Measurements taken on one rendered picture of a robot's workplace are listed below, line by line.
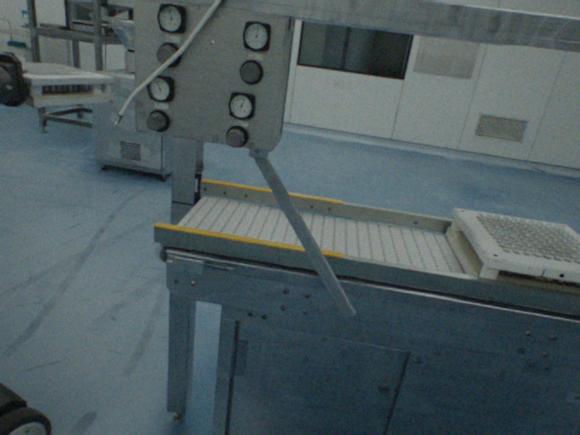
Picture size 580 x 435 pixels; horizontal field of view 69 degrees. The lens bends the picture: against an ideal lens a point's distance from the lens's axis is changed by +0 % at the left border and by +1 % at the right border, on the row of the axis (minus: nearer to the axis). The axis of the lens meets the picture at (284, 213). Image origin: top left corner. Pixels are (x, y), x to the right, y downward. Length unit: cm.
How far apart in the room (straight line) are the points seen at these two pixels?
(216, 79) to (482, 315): 59
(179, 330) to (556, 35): 107
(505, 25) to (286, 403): 82
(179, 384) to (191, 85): 98
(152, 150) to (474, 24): 299
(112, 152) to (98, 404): 235
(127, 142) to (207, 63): 290
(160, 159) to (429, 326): 285
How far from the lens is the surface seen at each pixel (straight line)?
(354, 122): 582
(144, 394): 164
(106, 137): 362
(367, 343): 90
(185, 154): 104
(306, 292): 78
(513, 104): 601
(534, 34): 67
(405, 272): 76
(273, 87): 64
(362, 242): 90
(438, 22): 64
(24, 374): 180
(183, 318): 125
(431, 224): 103
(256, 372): 98
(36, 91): 125
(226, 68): 65
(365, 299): 79
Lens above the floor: 117
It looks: 23 degrees down
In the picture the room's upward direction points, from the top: 8 degrees clockwise
